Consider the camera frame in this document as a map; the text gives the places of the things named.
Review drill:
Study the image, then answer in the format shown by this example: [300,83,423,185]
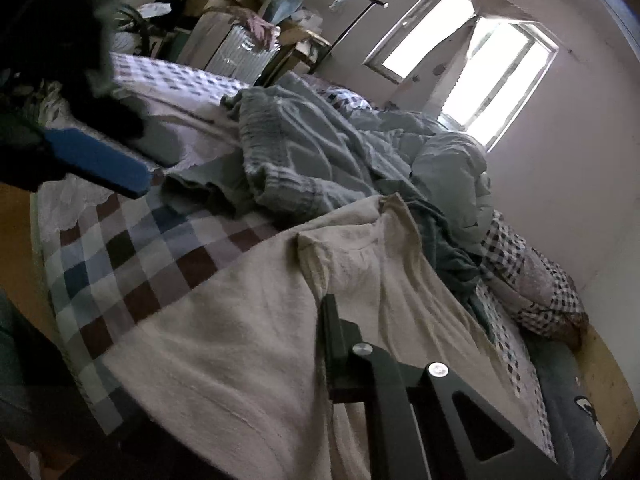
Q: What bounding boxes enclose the tan khaki garment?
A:
[104,195,544,479]

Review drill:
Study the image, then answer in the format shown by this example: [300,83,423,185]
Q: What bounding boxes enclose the black clothes rack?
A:
[305,0,388,75]

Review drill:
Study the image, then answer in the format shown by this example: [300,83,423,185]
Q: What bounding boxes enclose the plaid checkered bed sheet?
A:
[34,54,555,460]

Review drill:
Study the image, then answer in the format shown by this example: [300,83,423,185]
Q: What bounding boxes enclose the white road bicycle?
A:
[111,0,186,58]

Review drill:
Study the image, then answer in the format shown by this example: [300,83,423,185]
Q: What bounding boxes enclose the dark teal garment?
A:
[162,150,491,334]

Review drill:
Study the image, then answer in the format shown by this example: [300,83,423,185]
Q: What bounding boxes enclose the dark teal penguin pillow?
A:
[525,334,612,479]

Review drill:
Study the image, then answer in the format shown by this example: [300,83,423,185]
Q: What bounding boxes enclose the plaid folded quilt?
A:
[482,210,589,350]

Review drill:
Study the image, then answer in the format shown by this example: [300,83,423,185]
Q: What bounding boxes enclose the stacked cardboard boxes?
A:
[184,0,329,82]

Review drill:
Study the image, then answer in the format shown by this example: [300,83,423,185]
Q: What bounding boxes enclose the wooden headboard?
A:
[575,325,639,460]

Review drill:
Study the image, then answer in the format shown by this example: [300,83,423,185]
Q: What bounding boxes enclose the light blue grey garment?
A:
[220,74,424,221]

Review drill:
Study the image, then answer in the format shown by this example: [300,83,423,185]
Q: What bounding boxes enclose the pink cloth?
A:
[246,13,281,51]

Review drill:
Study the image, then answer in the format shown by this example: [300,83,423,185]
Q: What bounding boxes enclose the plaid pillow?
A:
[303,75,373,112]

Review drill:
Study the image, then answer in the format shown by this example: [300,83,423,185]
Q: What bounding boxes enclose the window with curtain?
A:
[364,0,561,150]

